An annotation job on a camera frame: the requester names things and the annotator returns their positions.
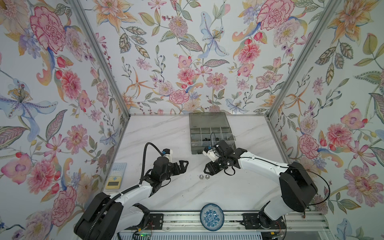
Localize grey compartment organizer box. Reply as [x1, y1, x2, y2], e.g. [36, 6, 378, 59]
[189, 113, 236, 155]

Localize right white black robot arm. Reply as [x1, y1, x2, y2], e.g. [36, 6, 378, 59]
[203, 140, 318, 221]

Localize yellow grey calculator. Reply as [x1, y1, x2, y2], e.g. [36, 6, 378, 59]
[105, 163, 127, 191]

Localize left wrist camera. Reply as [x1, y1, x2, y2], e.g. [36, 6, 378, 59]
[162, 149, 173, 162]

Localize blue patterned ceramic plate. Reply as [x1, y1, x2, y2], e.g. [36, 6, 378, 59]
[200, 203, 225, 232]

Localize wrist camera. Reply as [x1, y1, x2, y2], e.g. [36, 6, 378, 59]
[162, 149, 173, 162]
[203, 146, 219, 162]

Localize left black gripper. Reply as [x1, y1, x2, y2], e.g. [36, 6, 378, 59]
[159, 159, 189, 183]

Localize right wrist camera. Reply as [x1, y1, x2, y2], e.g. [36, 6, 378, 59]
[203, 146, 219, 162]

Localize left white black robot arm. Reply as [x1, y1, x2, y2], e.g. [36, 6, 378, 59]
[74, 157, 189, 240]

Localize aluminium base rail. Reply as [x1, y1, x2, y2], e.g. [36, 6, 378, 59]
[141, 211, 329, 233]

